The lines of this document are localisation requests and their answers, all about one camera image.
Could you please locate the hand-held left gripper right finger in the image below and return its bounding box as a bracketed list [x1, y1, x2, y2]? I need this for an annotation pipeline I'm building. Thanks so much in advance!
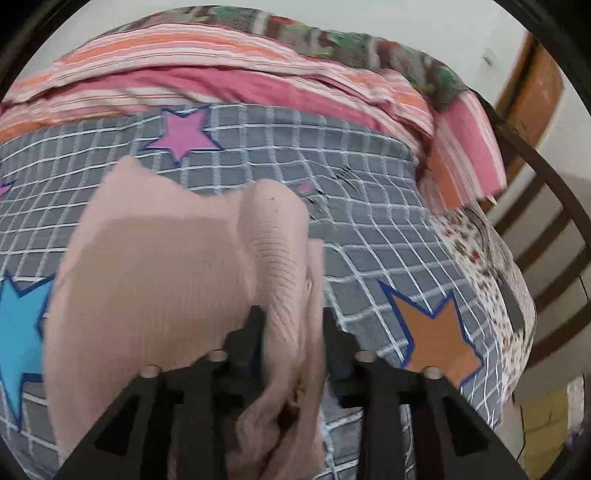
[321, 307, 529, 480]

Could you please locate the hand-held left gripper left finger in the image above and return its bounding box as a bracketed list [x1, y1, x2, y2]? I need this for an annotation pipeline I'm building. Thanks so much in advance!
[55, 305, 269, 480]

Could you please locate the pink knit sweater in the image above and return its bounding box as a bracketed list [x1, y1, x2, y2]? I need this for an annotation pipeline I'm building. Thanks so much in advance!
[41, 156, 328, 480]

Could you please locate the grey checked star blanket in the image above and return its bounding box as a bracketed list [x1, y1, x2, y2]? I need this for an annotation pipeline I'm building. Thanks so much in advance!
[0, 102, 504, 480]

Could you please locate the floral bed sheet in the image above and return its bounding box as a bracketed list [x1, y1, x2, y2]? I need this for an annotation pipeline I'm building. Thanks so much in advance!
[429, 203, 539, 407]

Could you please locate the black phone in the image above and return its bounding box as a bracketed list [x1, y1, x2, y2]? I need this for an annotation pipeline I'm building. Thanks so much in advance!
[501, 277, 527, 333]

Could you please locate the yellow bag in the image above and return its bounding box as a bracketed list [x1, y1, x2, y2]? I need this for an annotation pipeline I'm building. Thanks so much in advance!
[522, 388, 573, 457]

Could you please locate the pink orange striped quilt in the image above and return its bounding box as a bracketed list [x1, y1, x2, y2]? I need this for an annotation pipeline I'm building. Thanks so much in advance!
[0, 23, 509, 217]

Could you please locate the brown green patterned quilt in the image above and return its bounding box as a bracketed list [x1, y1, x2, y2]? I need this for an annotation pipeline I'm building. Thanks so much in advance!
[124, 4, 481, 112]

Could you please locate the wooden door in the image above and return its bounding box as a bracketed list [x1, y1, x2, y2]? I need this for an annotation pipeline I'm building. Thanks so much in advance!
[494, 32, 566, 153]

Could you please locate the dark wooden bed frame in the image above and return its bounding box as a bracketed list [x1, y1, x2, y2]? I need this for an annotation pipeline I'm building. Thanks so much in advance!
[475, 92, 591, 324]

